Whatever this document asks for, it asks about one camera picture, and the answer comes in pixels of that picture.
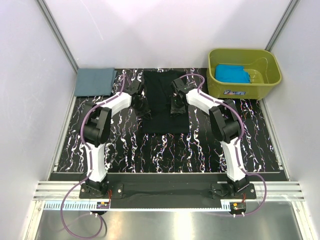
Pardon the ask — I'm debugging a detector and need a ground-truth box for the blue t shirt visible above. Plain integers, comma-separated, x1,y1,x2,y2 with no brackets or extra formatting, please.
214,64,251,84

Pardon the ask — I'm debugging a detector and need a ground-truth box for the silver aluminium frame rail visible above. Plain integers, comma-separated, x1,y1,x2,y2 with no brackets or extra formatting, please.
33,181,305,202

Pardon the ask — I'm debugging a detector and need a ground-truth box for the left rear frame post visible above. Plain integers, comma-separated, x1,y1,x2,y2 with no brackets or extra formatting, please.
35,0,79,74

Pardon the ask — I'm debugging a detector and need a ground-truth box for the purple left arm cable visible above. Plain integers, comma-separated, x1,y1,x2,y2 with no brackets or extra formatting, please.
59,73,108,238

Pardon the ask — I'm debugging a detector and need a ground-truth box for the black t shirt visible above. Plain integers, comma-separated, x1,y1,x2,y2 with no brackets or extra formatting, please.
142,70,190,135

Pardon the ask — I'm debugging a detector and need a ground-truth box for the white slotted cable duct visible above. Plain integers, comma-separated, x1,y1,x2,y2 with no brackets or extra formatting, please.
43,199,247,212

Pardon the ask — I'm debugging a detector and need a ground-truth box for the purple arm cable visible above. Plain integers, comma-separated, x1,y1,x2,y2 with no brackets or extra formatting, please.
183,74,268,217
59,73,108,238

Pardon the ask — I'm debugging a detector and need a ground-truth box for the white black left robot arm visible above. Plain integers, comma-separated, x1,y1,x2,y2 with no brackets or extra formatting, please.
78,80,151,198

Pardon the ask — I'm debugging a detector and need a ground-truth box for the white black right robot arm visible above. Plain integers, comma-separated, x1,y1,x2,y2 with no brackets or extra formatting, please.
170,78,249,197

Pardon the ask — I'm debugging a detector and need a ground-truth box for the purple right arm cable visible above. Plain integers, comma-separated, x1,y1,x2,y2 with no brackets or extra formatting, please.
183,74,268,217

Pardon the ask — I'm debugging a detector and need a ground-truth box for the olive green plastic tub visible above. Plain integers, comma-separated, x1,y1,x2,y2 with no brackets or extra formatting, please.
206,48,282,100

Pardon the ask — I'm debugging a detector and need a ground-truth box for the right rear frame post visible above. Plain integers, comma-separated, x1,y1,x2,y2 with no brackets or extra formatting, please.
264,0,300,52

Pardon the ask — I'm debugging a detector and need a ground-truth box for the frame post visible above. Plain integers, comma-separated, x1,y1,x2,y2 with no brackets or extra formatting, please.
35,0,79,74
264,0,300,52

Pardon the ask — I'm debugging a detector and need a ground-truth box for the folded grey t shirt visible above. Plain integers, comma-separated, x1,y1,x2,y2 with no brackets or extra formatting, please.
74,68,117,97

